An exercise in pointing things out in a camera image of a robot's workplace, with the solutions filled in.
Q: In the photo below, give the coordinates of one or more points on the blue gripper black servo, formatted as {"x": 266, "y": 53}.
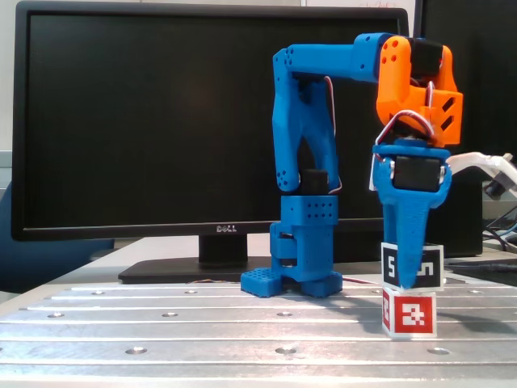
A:
{"x": 413, "y": 171}

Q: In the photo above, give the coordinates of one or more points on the black cube with marker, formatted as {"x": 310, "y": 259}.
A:
{"x": 430, "y": 268}

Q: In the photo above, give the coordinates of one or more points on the red cube with marker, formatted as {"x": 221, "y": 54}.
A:
{"x": 414, "y": 315}

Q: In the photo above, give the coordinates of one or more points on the black computer box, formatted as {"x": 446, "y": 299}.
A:
{"x": 464, "y": 226}

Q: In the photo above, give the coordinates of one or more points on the black flat pad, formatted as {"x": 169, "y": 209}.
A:
{"x": 484, "y": 275}

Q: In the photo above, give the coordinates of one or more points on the black monitor without logo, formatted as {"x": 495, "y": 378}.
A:
{"x": 484, "y": 81}

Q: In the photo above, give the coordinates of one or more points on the black Dell monitor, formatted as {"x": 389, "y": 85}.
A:
{"x": 141, "y": 121}

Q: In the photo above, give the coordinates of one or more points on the white camera mount with board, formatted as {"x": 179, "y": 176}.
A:
{"x": 480, "y": 158}

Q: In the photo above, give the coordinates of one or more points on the aluminium slotted base plate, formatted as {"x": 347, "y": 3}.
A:
{"x": 202, "y": 331}

